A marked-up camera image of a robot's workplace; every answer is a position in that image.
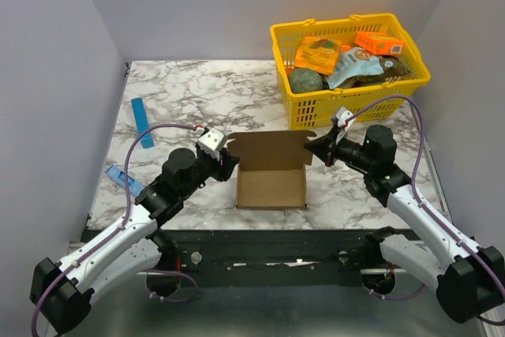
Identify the long blue bar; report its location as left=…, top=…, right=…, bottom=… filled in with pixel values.
left=131, top=97, right=155, bottom=148

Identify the orange snack pouch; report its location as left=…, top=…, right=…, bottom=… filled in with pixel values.
left=294, top=36, right=341, bottom=76

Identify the aluminium frame rail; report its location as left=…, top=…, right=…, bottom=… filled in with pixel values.
left=47, top=240, right=505, bottom=337

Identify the yellow plastic basket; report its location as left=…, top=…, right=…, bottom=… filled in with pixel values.
left=270, top=13, right=431, bottom=129

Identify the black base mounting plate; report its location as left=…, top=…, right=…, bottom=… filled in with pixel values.
left=80, top=226, right=461, bottom=289

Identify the brown cardboard box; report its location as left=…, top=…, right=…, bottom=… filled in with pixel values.
left=227, top=130, right=316, bottom=210

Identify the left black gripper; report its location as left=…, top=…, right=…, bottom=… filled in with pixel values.
left=180, top=140, right=241, bottom=200

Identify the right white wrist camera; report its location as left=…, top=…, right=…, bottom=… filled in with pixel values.
left=331, top=107, right=354, bottom=131

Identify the green round melon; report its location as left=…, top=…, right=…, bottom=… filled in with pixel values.
left=288, top=68, right=323, bottom=94

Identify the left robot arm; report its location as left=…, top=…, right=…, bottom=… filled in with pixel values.
left=30, top=148, right=239, bottom=334

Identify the orange carton box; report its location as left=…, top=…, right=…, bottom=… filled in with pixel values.
left=354, top=31, right=404, bottom=55

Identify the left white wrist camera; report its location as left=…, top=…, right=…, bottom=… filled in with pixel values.
left=196, top=128, right=227, bottom=161

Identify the dark brown snack bag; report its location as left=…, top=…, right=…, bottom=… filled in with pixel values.
left=341, top=56, right=411, bottom=88

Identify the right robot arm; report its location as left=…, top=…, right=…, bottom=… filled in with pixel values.
left=305, top=125, right=504, bottom=324

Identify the light blue snack bag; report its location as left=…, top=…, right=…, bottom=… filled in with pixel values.
left=327, top=47, right=384, bottom=90

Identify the small blue block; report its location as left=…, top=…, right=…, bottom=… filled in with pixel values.
left=106, top=165, right=144, bottom=197

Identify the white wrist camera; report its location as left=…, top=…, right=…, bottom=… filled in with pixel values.
left=331, top=107, right=354, bottom=131
left=196, top=128, right=227, bottom=161

